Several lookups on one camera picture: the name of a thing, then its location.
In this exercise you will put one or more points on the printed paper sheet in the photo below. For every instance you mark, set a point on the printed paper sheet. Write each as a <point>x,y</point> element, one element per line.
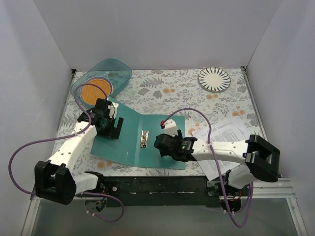
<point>232,129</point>

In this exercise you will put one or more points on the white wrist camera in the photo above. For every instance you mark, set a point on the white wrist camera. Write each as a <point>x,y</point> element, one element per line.
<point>113,108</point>
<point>169,126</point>

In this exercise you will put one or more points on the orange woven coaster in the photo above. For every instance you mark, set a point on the orange woven coaster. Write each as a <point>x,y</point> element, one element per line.
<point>89,94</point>

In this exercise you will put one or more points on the teal transparent plastic container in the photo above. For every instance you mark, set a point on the teal transparent plastic container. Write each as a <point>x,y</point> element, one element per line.
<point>115,71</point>

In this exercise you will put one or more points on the floral tablecloth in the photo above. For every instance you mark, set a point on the floral tablecloth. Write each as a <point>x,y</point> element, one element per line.
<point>163,92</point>

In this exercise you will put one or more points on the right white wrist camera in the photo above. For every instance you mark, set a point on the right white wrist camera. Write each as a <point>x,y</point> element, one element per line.
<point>169,126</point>

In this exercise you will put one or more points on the teal plastic folder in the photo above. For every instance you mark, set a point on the teal plastic folder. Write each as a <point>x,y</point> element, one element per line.
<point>126,150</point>

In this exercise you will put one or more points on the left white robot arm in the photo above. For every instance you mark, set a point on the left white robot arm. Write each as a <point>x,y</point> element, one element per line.
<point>53,178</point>

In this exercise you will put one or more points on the striped white ceramic plate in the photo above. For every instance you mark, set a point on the striped white ceramic plate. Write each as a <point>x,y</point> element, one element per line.
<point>214,79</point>

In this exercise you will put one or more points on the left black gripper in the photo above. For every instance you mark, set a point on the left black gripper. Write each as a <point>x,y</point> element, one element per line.
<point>112,128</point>

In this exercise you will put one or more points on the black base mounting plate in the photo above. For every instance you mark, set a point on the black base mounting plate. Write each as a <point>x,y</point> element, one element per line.
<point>161,191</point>

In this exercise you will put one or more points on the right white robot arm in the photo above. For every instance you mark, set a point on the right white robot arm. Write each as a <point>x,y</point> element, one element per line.
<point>257,158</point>

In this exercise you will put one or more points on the metal folder clip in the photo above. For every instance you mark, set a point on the metal folder clip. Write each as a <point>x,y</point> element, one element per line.
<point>144,138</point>

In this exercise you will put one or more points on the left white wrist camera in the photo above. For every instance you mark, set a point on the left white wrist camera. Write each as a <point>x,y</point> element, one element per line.
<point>113,108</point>

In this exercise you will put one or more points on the aluminium frame rail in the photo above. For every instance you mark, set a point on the aluminium frame rail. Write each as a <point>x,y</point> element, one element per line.
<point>272,190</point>

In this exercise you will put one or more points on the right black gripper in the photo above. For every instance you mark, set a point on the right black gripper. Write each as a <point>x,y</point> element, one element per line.
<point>162,145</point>

